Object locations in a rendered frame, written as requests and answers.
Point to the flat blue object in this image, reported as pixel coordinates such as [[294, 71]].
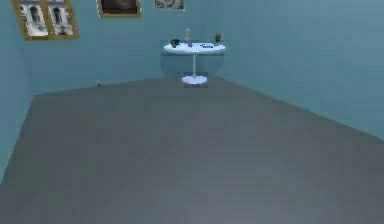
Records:
[[206, 46]]

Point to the dark blue mug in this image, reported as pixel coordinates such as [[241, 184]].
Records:
[[174, 42]]

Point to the small green potted plant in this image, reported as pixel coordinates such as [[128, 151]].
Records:
[[217, 38]]

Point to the small pale floor object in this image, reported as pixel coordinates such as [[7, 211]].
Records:
[[98, 82]]

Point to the gold framed building picture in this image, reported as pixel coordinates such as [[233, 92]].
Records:
[[45, 18]]

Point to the white round pedestal table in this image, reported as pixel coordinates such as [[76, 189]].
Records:
[[194, 50]]

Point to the grey frameless wall picture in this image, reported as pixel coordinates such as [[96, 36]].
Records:
[[168, 3]]

